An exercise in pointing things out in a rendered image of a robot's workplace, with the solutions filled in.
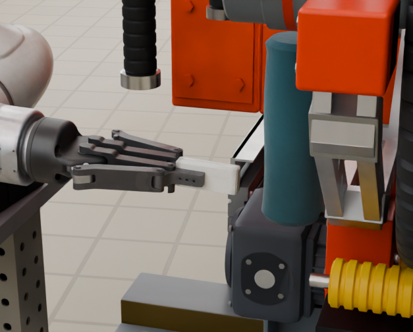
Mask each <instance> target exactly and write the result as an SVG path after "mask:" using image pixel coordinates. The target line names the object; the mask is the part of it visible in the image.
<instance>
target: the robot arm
mask: <svg viewBox="0 0 413 332"><path fill-rule="evenodd" d="M53 66H54V61H53V53H52V50H51V47H50V45H49V43H48V42H47V40H46V39H45V38H44V37H43V36H42V35H41V34H40V33H39V32H38V31H36V30H34V29H33V28H30V27H28V26H24V25H20V24H6V23H3V22H0V182H5V183H9V184H17V185H21V186H28V185H30V184H32V183H33V182H34V181H35V182H42V183H46V184H54V185H59V186H60V185H64V184H65V183H67V182H68V181H69V180H70V178H72V181H73V189H74V190H89V189H103V190H126V191H137V192H164V187H165V186H166V187H168V193H174V192H175V185H176V186H182V187H187V188H195V189H199V190H207V191H211V192H218V193H224V194H231V195H236V194H237V193H238V191H239V189H240V169H241V166H240V165H231V164H227V163H219V162H214V161H206V160H201V159H193V158H189V157H183V149H182V148H178V147H174V146H170V145H167V144H163V143H160V142H155V141H152V140H148V139H145V138H140V137H137V136H133V135H129V134H127V133H125V132H123V131H121V130H119V129H115V130H112V131H111V137H108V138H104V137H102V136H97V135H90V136H83V135H81V133H79V131H78V129H77V127H76V125H75V124H74V123H73V122H72V121H69V120H64V119H56V118H51V117H45V116H44V115H43V113H42V112H41V111H39V110H37V109H34V107H35V106H36V105H37V103H38V102H39V100H40V99H41V97H42V96H43V95H44V93H45V91H46V89H47V87H48V86H49V83H50V80H51V77H52V74H53Z"/></svg>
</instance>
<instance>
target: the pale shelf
mask: <svg viewBox="0 0 413 332"><path fill-rule="evenodd" d="M71 179H72V178H70V180H71ZM70 180H69V181H70ZM69 181H68V182H69ZM68 182H67V183H68ZM67 183H65V184H64V185H66V184H67ZM64 185H60V186H59V185H54V184H46V183H44V184H43V185H42V186H40V187H39V188H37V189H35V190H34V191H33V192H31V193H29V194H28V195H26V196H25V197H23V198H22V199H20V200H19V201H17V202H15V203H14V204H13V205H11V206H9V207H8V208H6V209H4V210H3V211H2V212H0V244H2V243H3V242H4V241H5V240H6V239H7V238H8V237H9V236H11V235H12V234H13V233H14V232H15V231H16V230H17V229H18V228H19V227H20V226H21V225H22V224H23V223H24V222H25V221H27V220H28V219H29V218H30V217H31V216H32V215H33V214H35V212H37V210H39V209H40V208H41V207H42V206H43V205H44V204H45V203H46V202H47V201H48V200H50V199H51V198H52V197H53V196H54V195H55V194H56V193H57V192H58V191H60V189H62V187H64Z"/></svg>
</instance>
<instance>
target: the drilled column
mask: <svg viewBox="0 0 413 332"><path fill-rule="evenodd" d="M0 332H49V329H48V318H47V300H46V291H45V272H44V262H43V244H42V234H41V215H40V209H39V210H37V212H35V214H33V215H32V216H31V217H30V218H29V219H28V220H27V221H25V222H24V223H23V224H22V225H21V226H20V227H19V228H18V229H17V230H16V231H15V232H14V233H13V234H12V235H11V236H9V237H8V238H7V239H6V240H5V241H4V242H3V243H2V244H0Z"/></svg>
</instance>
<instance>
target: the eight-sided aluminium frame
mask: <svg viewBox="0 0 413 332"><path fill-rule="evenodd" d="M405 30H406V29H399V37H398V38H400V47H399V56H398V61H397V71H396V76H395V85H394V90H393V99H392V105H391V114H390V119H389V124H383V98H382V97H381V96H380V97H377V96H361V95H353V94H337V93H329V92H313V94H312V102H311V106H310V110H309V113H308V121H309V137H310V155H311V156H312V157H314V159H315V162H316V167H317V173H318V176H319V181H320V185H321V191H322V194H323V199H324V202H325V218H328V220H329V224H330V225H337V226H343V227H354V228H360V229H371V230H377V231H381V230H382V226H383V224H384V223H386V222H387V213H388V206H389V200H390V197H391V192H392V189H393V185H394V182H395V176H396V172H397V146H398V134H399V112H400V92H401V82H402V64H403V55H404V35H405ZM359 185H360V186H359Z"/></svg>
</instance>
